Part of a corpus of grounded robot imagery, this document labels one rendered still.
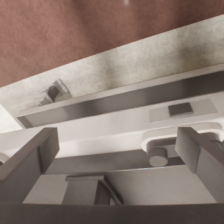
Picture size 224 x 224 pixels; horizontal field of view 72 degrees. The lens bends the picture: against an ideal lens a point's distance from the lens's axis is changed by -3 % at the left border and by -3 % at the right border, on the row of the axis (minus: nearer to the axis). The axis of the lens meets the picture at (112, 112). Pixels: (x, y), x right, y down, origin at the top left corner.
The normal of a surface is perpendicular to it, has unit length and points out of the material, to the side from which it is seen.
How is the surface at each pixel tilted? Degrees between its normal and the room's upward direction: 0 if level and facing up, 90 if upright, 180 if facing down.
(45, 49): 0
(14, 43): 0
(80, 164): 90
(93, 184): 90
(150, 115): 90
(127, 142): 0
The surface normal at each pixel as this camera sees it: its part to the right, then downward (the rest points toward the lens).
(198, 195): -0.12, 0.64
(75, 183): -0.33, -0.75
